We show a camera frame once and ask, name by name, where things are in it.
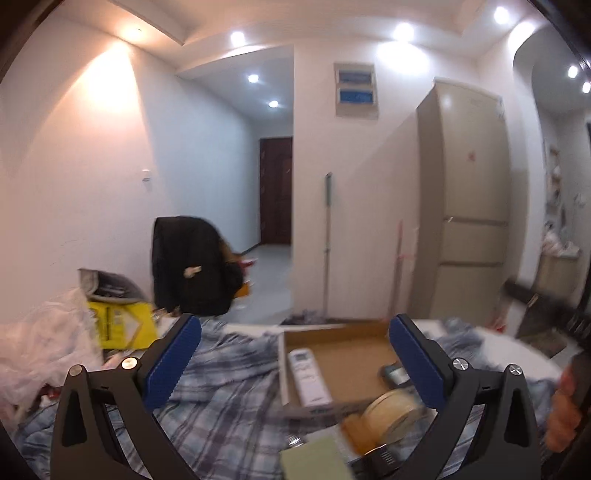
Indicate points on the round beige container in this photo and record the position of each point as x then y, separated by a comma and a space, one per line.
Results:
392, 410

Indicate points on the blue plaid shirt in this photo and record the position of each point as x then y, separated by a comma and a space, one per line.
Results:
231, 415

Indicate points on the small silver cap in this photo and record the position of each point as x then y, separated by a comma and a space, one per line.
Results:
295, 441

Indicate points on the white wall switch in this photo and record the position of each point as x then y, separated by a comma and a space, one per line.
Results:
147, 174

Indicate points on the white plastic bag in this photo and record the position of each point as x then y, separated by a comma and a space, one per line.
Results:
41, 346

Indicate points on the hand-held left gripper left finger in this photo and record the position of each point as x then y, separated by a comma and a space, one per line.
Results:
173, 364

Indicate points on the orange packet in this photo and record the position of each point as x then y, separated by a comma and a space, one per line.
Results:
358, 431

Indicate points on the black rectangular device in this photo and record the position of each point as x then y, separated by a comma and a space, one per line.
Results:
388, 459

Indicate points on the red floor clutter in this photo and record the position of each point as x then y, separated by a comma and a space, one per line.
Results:
248, 263

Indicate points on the grey bag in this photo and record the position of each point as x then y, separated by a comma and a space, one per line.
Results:
108, 284

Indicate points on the white remote control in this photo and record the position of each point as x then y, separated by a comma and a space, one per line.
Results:
307, 374

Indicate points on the yellow box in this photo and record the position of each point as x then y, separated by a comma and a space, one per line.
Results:
122, 325

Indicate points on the red bag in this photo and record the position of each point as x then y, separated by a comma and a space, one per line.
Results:
499, 327

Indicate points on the red broom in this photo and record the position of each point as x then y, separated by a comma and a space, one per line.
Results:
398, 267

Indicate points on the shallow cardboard box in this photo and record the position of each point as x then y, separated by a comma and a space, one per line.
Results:
351, 364

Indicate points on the beige refrigerator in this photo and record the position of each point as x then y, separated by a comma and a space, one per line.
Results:
466, 194

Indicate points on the beige vanity cabinet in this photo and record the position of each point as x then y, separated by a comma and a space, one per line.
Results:
556, 272

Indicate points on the pale pink cloth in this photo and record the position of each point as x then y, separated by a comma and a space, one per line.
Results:
558, 242

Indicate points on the patterned floor mat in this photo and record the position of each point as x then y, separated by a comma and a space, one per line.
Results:
542, 330

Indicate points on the black jacket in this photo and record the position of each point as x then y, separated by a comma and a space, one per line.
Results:
194, 263

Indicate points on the small grey object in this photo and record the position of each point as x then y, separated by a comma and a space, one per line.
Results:
393, 374

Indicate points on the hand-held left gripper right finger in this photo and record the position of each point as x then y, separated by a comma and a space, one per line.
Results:
415, 364

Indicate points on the wall electrical panel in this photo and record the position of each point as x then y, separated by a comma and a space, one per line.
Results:
356, 90

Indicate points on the dark wooden door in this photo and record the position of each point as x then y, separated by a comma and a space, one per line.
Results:
276, 189

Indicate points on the person's right hand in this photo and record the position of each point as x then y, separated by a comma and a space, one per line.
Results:
561, 415

